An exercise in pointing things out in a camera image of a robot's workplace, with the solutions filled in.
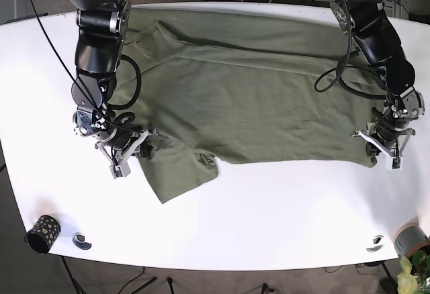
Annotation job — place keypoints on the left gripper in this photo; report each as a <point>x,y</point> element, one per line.
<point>388,136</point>

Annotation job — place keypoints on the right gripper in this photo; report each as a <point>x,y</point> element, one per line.
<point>119,145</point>

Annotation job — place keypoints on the left silver table grommet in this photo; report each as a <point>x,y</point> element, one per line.
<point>80,242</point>

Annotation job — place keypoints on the right silver table grommet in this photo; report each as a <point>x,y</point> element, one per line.
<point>376,244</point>

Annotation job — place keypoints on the silver table grommet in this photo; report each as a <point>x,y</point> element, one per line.
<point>376,244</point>
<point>80,242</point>

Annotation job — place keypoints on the olive green T-shirt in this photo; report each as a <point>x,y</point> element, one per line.
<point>241,89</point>

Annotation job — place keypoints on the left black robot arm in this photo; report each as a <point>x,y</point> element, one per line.
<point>371,35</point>

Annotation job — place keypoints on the grey flower pot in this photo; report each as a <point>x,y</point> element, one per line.
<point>409,239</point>

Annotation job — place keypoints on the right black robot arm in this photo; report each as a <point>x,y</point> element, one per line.
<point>102,31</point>

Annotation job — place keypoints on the black gold-dotted cup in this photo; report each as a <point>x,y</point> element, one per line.
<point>43,234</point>

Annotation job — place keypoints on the green potted plant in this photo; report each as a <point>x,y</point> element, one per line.
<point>414,275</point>

